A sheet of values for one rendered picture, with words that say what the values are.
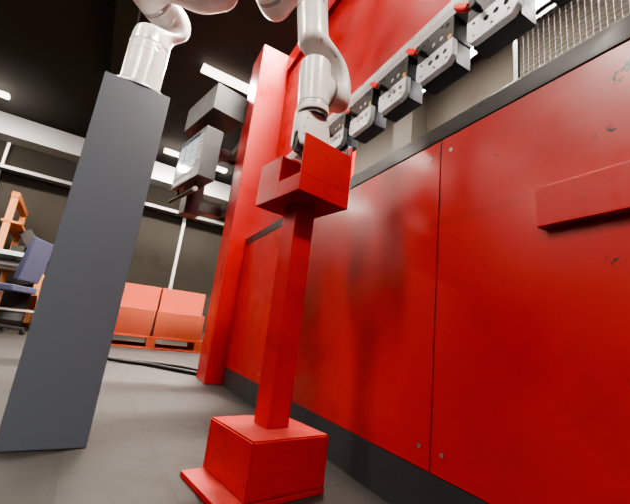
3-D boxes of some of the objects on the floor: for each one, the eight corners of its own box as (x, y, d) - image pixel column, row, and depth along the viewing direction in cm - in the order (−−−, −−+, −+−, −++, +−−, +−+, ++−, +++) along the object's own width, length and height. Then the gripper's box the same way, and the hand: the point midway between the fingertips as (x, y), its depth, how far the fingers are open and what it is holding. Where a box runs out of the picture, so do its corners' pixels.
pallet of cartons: (92, 339, 408) (107, 281, 424) (191, 347, 461) (201, 296, 476) (90, 345, 340) (108, 276, 356) (206, 354, 393) (217, 293, 409)
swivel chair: (30, 333, 383) (56, 245, 406) (21, 337, 337) (51, 237, 360) (-42, 327, 355) (-9, 233, 378) (-61, 330, 309) (-23, 223, 332)
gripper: (299, 96, 87) (294, 166, 84) (342, 119, 96) (340, 183, 93) (281, 108, 93) (277, 174, 90) (324, 129, 102) (321, 190, 99)
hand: (309, 171), depth 92 cm, fingers closed
